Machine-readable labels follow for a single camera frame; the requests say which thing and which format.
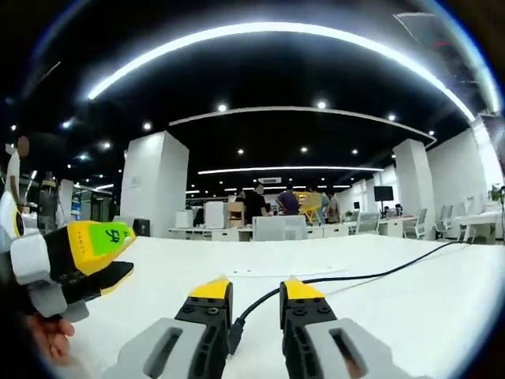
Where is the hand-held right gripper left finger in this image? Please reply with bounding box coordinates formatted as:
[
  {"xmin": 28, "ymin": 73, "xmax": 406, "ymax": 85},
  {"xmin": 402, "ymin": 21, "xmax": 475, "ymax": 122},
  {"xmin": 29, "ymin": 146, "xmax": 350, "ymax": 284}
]
[{"xmin": 104, "ymin": 275, "xmax": 234, "ymax": 379}]

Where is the white box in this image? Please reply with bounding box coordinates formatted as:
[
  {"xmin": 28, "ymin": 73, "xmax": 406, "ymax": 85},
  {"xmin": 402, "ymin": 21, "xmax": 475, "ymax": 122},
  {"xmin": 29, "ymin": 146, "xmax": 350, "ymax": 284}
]
[{"xmin": 204, "ymin": 201, "xmax": 226, "ymax": 230}]

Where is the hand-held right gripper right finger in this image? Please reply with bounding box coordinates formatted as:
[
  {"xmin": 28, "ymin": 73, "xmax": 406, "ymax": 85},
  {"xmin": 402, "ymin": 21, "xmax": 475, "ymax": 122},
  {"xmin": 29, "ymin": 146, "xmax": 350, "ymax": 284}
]
[{"xmin": 279, "ymin": 275, "xmax": 400, "ymax": 379}]

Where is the long curved ceiling light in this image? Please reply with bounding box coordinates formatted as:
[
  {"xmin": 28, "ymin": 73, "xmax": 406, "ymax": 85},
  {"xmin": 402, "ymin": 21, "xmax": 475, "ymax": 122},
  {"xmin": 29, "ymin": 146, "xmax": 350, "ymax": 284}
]
[{"xmin": 87, "ymin": 21, "xmax": 477, "ymax": 122}]

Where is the straight ceiling light strip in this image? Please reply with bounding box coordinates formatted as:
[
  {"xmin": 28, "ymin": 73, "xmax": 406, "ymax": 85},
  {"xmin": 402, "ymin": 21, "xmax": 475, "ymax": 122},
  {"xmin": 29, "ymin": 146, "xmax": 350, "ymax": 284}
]
[{"xmin": 197, "ymin": 165, "xmax": 385, "ymax": 176}]

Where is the white office chair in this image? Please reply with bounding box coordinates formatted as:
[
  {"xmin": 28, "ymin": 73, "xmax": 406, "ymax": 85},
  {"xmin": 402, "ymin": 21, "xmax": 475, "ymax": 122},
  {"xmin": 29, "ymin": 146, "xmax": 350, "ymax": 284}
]
[
  {"xmin": 435, "ymin": 204, "xmax": 455, "ymax": 240},
  {"xmin": 356, "ymin": 212, "xmax": 380, "ymax": 236},
  {"xmin": 403, "ymin": 208, "xmax": 429, "ymax": 240}
]

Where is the person's left hand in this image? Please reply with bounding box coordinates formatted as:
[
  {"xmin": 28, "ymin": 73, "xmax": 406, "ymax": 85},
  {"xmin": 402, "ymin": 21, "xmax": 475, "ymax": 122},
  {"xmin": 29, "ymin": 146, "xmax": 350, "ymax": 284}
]
[{"xmin": 26, "ymin": 314, "xmax": 76, "ymax": 366}]

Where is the wooden shelf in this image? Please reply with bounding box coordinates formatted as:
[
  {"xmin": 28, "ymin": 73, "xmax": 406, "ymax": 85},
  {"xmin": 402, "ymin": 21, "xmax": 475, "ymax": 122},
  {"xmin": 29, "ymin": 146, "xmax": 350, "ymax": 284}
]
[{"xmin": 227, "ymin": 202, "xmax": 247, "ymax": 229}]

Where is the yellow metal frame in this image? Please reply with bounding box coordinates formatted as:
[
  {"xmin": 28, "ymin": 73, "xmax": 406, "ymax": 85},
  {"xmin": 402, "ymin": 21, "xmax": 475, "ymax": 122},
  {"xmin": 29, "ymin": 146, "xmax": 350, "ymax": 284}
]
[{"xmin": 298, "ymin": 192, "xmax": 323, "ymax": 227}]

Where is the black data cable USB plug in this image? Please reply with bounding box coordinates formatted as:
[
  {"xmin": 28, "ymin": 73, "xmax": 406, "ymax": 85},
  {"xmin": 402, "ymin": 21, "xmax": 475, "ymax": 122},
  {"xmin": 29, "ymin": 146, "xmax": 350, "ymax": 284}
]
[{"xmin": 227, "ymin": 241, "xmax": 471, "ymax": 356}]

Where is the white desk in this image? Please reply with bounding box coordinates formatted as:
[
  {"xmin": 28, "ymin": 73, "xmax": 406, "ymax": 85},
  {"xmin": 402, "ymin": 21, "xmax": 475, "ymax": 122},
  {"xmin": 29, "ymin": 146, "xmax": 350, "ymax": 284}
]
[{"xmin": 37, "ymin": 232, "xmax": 505, "ymax": 379}]

